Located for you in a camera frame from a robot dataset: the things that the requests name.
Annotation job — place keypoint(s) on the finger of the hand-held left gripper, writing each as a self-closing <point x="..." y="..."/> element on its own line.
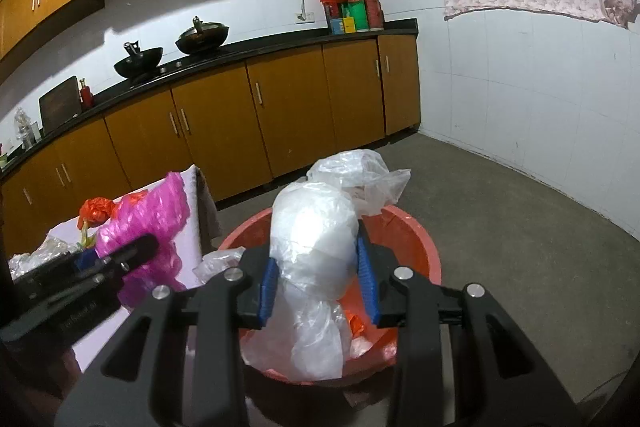
<point x="85" y="260"/>
<point x="137" y="249"/>

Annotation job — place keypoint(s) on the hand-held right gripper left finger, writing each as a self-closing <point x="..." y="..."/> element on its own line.
<point x="267" y="292"/>

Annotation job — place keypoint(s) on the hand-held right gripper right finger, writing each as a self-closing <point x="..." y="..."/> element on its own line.
<point x="367" y="279"/>

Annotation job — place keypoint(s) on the pink plastic bag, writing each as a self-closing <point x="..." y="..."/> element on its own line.
<point x="150" y="212"/>

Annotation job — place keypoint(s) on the red plastic bag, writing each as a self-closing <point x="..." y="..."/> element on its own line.
<point x="132" y="200"/>
<point x="97" y="209"/>

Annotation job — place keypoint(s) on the red plastic basket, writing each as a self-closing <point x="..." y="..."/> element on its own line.
<point x="410" y="247"/>

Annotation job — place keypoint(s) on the large clear plastic bag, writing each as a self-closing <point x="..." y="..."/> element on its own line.
<point x="315" y="232"/>

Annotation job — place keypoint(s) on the crumpled clear plastic wrap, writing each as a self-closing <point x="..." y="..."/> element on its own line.
<point x="42" y="257"/>

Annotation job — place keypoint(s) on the small clear plastic bag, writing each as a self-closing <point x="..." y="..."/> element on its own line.
<point x="215" y="267"/>

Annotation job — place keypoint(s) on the clear glass jar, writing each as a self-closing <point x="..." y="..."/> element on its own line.
<point x="26" y="129"/>

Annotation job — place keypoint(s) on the dark cutting board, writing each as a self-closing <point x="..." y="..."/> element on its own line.
<point x="60" y="104"/>

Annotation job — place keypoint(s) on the red bottle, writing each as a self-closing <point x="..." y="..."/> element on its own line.
<point x="86" y="96"/>

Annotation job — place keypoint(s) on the black open wok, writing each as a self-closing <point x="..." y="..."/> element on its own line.
<point x="139" y="64"/>

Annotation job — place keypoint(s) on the orange base cabinets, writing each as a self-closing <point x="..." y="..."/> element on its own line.
<point x="290" y="107"/>

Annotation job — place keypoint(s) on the black wok with lid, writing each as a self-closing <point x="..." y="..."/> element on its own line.
<point x="202" y="38"/>

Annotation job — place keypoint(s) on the black kitchen countertop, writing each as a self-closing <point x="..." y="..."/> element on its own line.
<point x="280" y="39"/>

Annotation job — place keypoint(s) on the small yellow blue box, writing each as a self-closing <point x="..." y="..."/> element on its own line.
<point x="342" y="26"/>

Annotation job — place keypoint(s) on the green box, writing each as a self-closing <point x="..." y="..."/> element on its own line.
<point x="356" y="17"/>

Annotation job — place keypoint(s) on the white wall socket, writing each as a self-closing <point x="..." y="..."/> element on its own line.
<point x="304" y="17"/>

